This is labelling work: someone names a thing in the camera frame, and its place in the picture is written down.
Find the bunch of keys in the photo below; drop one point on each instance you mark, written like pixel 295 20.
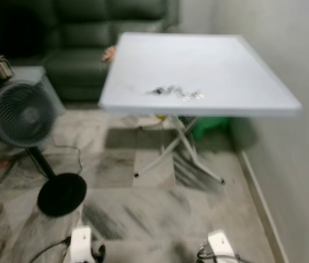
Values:
pixel 176 92

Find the black standing fan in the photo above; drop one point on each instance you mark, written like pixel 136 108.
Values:
pixel 20 112

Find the green plastic box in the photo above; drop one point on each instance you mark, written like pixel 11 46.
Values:
pixel 212 126

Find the small grey side table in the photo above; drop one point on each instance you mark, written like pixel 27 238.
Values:
pixel 34 74

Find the dark green leather sofa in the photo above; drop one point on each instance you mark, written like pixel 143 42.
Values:
pixel 83 60

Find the small tan object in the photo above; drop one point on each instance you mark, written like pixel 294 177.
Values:
pixel 109 53

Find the white folding table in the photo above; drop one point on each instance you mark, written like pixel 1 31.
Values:
pixel 209 66

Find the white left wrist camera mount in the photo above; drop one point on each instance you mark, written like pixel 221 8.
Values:
pixel 81 244

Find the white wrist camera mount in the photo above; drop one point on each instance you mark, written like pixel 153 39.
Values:
pixel 81 244
pixel 221 246

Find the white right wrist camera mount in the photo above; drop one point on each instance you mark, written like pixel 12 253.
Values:
pixel 221 246

